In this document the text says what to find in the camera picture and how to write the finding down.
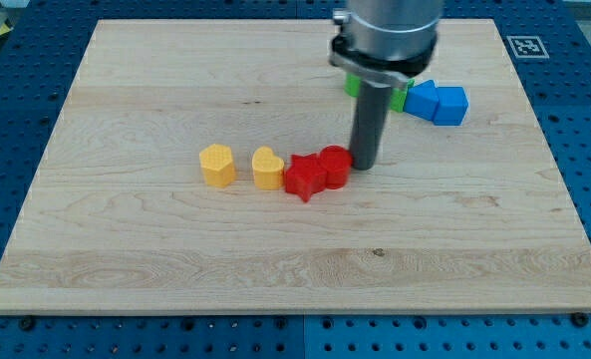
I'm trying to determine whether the green block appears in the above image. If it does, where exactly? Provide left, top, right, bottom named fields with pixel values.
left=344, top=73, right=361, bottom=98
left=389, top=79, right=415, bottom=113

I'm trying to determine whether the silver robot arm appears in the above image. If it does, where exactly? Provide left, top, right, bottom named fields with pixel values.
left=329, top=0, right=444, bottom=88

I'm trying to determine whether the white fiducial marker tag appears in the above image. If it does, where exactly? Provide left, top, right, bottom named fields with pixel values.
left=507, top=35, right=549, bottom=59

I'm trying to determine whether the red star block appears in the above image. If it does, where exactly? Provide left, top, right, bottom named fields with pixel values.
left=285, top=154, right=327, bottom=202

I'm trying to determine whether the red cylinder block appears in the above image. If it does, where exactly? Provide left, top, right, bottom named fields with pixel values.
left=319, top=145, right=353, bottom=189

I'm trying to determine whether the green block right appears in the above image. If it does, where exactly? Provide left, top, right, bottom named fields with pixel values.
left=389, top=79, right=415, bottom=113

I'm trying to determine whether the blue pentagon block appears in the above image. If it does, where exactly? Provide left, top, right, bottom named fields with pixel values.
left=404, top=80, right=440, bottom=121

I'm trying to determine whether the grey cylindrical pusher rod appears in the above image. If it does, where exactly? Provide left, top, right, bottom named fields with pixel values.
left=349, top=80, right=393, bottom=171

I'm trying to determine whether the green block left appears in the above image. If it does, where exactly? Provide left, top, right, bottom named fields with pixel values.
left=344, top=73, right=361, bottom=98

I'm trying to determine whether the wooden board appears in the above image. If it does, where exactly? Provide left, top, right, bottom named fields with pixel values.
left=0, top=19, right=591, bottom=316

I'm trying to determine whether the yellow hexagon block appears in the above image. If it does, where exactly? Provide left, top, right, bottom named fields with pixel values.
left=199, top=144, right=236, bottom=187

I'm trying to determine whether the blue cube block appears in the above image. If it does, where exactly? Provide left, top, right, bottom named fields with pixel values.
left=433, top=87, right=468, bottom=126

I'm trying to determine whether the yellow heart block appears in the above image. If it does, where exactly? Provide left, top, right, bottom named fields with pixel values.
left=251, top=147, right=285, bottom=190

